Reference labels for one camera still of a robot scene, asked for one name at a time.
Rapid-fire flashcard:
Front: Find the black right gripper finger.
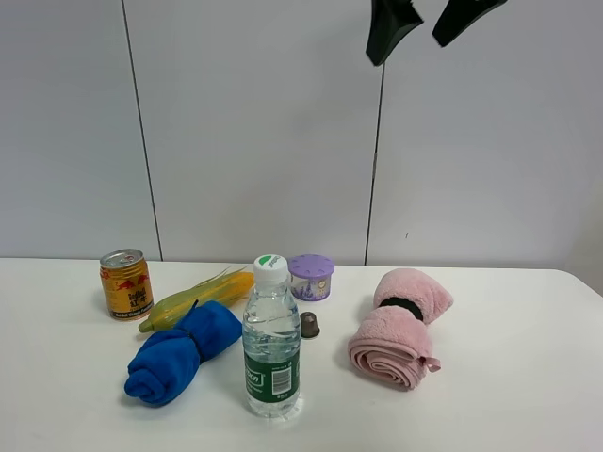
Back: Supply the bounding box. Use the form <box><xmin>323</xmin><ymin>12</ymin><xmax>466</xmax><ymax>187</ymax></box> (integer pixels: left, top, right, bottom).
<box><xmin>432</xmin><ymin>0</ymin><xmax>506</xmax><ymax>47</ymax></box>

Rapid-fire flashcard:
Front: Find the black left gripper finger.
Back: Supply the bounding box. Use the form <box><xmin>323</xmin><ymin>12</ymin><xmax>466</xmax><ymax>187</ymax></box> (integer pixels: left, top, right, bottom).
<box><xmin>366</xmin><ymin>0</ymin><xmax>423</xmax><ymax>67</ymax></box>

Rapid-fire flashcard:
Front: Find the brown coffee capsule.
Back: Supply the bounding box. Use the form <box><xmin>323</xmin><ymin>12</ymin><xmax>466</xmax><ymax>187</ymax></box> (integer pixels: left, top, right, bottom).
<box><xmin>301</xmin><ymin>312</ymin><xmax>320</xmax><ymax>339</ymax></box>

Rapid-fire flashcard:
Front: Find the purple air freshener jar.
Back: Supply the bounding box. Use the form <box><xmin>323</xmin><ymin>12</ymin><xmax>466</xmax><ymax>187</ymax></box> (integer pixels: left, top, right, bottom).
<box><xmin>288</xmin><ymin>254</ymin><xmax>334</xmax><ymax>301</ymax></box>

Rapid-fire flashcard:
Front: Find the yellow toy corn cob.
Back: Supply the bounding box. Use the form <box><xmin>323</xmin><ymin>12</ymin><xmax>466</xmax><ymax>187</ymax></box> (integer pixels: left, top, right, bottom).
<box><xmin>139</xmin><ymin>268</ymin><xmax>253</xmax><ymax>333</ymax></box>

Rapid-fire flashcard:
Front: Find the clear plastic water bottle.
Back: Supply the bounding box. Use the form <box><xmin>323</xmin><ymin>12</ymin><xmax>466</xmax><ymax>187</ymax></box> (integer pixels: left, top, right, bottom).
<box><xmin>242</xmin><ymin>254</ymin><xmax>302</xmax><ymax>418</ymax></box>

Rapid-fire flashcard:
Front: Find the rolled pink towel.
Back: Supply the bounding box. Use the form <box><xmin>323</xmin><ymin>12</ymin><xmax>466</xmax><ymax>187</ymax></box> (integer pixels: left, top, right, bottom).
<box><xmin>348</xmin><ymin>268</ymin><xmax>453</xmax><ymax>391</ymax></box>

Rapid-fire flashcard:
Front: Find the gold Red Bull can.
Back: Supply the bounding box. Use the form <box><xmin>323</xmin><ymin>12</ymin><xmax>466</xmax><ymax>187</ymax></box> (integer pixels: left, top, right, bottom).
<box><xmin>99</xmin><ymin>249</ymin><xmax>154</xmax><ymax>320</ymax></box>

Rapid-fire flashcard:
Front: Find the rolled blue towel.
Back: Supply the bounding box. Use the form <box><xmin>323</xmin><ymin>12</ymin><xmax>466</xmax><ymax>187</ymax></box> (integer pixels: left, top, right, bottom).
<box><xmin>124</xmin><ymin>301</ymin><xmax>242</xmax><ymax>407</ymax></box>

